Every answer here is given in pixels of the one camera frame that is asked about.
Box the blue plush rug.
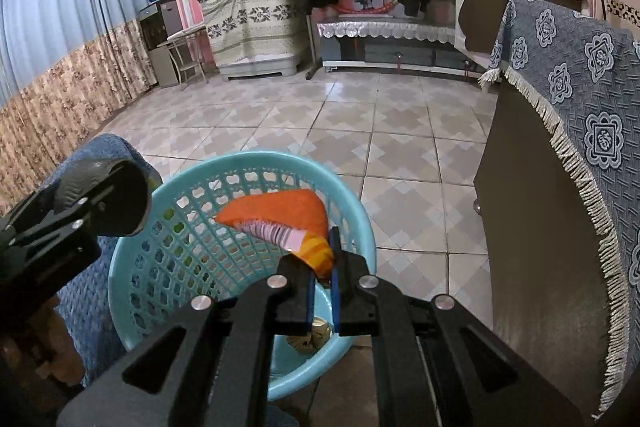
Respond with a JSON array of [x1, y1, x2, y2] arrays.
[[43, 133, 163, 387]]

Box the light blue plastic basket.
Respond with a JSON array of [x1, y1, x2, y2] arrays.
[[107, 149, 378, 402]]

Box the blue and floral curtain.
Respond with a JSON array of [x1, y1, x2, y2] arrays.
[[1, 0, 156, 210]]

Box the small folding table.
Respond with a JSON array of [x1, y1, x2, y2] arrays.
[[158, 23, 207, 89]]

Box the grey water dispenser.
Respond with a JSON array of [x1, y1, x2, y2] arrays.
[[137, 0, 182, 88]]

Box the cabinet with patterned cloth cover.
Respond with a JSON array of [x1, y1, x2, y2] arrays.
[[200, 0, 309, 80]]

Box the low tv cabinet lace cover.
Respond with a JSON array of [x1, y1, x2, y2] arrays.
[[316, 19, 490, 80]]

